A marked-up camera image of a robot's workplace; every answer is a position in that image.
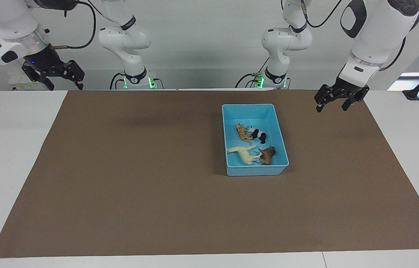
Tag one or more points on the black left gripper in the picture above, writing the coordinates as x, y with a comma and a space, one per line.
350, 88

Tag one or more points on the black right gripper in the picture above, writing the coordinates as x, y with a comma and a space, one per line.
45, 62

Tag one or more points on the black white panda toy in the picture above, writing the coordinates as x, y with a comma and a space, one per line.
258, 134

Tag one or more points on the brown lion toy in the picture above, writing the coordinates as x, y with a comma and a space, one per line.
267, 154

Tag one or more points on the orange striped tiger toy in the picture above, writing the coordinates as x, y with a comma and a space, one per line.
243, 134

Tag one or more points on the cream white horse toy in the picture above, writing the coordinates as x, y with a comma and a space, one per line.
245, 154

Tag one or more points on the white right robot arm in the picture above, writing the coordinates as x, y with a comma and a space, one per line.
123, 37

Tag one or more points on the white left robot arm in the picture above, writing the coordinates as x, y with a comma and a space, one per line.
376, 29

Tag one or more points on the light blue storage box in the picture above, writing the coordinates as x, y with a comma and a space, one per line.
254, 113

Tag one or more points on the white connector box green light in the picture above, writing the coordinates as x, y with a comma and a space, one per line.
152, 80

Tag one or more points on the connector block with green light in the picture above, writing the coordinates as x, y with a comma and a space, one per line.
257, 80

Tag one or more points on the brown table mat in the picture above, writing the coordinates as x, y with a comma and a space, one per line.
120, 186

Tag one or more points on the white box by wall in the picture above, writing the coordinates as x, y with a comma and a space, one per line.
21, 85

